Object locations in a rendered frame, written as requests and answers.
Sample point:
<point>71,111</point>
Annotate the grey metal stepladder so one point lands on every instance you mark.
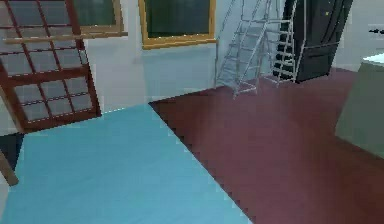
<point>248,50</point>

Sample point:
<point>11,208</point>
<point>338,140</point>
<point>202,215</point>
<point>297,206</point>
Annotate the yellow-framed window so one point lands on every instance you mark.
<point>178,18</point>

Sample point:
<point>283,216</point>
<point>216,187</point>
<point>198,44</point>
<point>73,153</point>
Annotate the tan-framed window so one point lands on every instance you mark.
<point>96,13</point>

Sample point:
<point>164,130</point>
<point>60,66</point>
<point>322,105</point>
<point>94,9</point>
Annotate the red-brown glass-paned door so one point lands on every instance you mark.
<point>50,76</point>

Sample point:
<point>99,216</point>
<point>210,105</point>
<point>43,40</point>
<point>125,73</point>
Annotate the black fridge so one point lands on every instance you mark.
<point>320,36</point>

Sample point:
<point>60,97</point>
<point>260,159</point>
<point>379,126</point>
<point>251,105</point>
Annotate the grey-green counter with pale top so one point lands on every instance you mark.
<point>363,106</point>

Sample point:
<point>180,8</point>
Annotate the brown wooden furniture leg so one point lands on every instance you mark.
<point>7,171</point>

